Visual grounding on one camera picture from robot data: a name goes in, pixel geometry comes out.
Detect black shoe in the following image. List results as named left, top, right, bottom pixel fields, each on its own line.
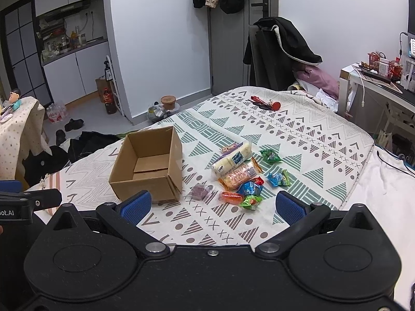
left=56, top=129, right=66, bottom=146
left=64, top=119, right=84, bottom=132

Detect dotted cloth covered table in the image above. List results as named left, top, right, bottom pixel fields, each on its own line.
left=0, top=96, right=51, bottom=180

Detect white desk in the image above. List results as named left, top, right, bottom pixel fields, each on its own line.
left=337, top=64, right=414, bottom=140

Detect patterned bed blanket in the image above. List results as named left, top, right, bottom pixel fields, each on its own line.
left=29, top=86, right=377, bottom=246

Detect brown cardboard box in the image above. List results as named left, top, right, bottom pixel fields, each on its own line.
left=109, top=126, right=182, bottom=202

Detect orange snack packet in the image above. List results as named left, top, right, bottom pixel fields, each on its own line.
left=219, top=192, right=244, bottom=206

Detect grey door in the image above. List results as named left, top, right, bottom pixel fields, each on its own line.
left=207, top=0, right=279, bottom=96

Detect plastic bag on floor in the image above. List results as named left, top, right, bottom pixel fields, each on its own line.
left=147, top=102, right=171, bottom=124

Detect green candy wrapper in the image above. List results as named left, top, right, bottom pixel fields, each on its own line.
left=260, top=149, right=281, bottom=165

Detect cartoon doll figure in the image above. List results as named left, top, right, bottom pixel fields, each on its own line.
left=1, top=88, right=21, bottom=115

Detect black jacket on chair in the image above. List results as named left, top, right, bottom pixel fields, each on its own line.
left=243, top=17, right=323, bottom=91

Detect white cake snack pack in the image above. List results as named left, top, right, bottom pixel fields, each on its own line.
left=211, top=140, right=252, bottom=178

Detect water bottle pack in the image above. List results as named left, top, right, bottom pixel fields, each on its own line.
left=46, top=101, right=68, bottom=123

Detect white kitchen cabinet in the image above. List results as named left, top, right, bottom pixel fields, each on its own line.
left=43, top=40, right=110, bottom=105

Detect blue green snack packet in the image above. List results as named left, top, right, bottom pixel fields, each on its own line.
left=267, top=169, right=291, bottom=187

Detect brown lidded pot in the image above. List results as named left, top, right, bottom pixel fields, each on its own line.
left=160, top=96, right=176, bottom=110

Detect purple snack packet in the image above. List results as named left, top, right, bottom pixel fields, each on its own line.
left=187, top=183, right=213, bottom=200

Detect black clothes on floor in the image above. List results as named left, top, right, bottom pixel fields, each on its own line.
left=23, top=131, right=120, bottom=186

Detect green fruit snack packet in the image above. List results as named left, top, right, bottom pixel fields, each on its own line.
left=239, top=195, right=262, bottom=211

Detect orange biscuit snack pack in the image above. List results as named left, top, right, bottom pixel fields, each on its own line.
left=218, top=157, right=262, bottom=191

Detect pink clothing pile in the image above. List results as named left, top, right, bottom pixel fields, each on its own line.
left=293, top=64, right=339, bottom=100

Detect black spray bottle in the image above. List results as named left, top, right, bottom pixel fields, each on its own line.
left=104, top=60, right=113, bottom=81

